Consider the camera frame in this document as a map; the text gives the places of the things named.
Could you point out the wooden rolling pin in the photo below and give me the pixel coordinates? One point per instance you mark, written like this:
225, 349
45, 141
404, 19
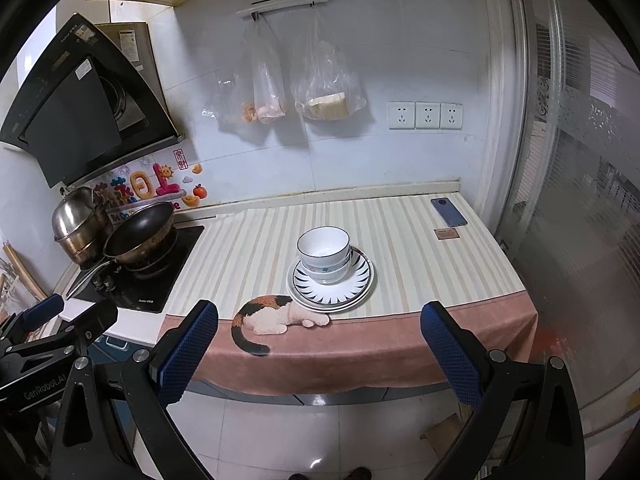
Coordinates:
25, 272

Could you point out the black frying pan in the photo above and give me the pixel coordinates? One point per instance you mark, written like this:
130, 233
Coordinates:
140, 230

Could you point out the plain white plate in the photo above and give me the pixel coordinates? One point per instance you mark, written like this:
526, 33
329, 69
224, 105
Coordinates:
330, 308

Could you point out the cardboard piece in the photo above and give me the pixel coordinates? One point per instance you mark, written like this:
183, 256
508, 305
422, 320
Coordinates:
445, 435

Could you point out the black range hood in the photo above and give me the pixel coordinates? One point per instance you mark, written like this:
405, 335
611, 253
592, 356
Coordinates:
65, 110

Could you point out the white bowl with blue pattern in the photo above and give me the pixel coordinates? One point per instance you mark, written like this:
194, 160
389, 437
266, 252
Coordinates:
325, 276

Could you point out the blue smartphone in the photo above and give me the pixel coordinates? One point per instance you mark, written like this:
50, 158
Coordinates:
448, 211

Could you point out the striped tablecloth with cat print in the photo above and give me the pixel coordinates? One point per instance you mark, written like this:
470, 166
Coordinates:
400, 280

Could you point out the small brown card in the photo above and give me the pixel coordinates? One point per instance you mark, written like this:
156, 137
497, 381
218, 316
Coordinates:
446, 234

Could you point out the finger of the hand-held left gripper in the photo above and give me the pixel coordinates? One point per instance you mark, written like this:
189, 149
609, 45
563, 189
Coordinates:
45, 310
90, 317

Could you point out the white wall socket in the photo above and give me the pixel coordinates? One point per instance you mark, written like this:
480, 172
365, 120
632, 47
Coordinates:
428, 115
401, 116
451, 115

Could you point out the person's dark shoe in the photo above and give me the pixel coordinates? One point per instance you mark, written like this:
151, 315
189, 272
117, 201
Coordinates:
300, 475
359, 474

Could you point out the colourful wall sticker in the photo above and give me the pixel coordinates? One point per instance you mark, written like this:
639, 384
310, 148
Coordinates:
145, 185

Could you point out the narrow clear plastic bag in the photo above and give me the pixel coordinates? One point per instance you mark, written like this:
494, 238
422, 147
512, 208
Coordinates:
267, 90

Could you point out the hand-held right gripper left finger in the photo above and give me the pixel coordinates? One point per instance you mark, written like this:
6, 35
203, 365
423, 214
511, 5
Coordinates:
187, 350

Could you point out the frosted glass sliding door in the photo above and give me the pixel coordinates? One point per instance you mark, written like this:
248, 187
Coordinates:
575, 160

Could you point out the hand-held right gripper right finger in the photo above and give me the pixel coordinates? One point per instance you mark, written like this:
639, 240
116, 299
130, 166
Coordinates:
450, 355

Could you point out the white wall hook rail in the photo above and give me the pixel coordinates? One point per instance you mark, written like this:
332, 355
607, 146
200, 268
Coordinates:
280, 4

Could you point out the stainless steel pot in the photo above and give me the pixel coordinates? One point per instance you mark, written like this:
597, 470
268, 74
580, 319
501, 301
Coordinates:
75, 220

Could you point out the black induction cooktop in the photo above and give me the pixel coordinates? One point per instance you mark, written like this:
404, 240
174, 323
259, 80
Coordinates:
165, 270

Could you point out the blue leaf pattern plate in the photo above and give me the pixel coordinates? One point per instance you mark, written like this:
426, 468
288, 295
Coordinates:
320, 295

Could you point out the wide clear plastic bag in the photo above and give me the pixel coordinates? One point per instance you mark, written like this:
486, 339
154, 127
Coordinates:
325, 105

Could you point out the white bowl with dark rim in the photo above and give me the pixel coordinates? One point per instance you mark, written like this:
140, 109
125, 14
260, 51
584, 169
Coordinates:
322, 242

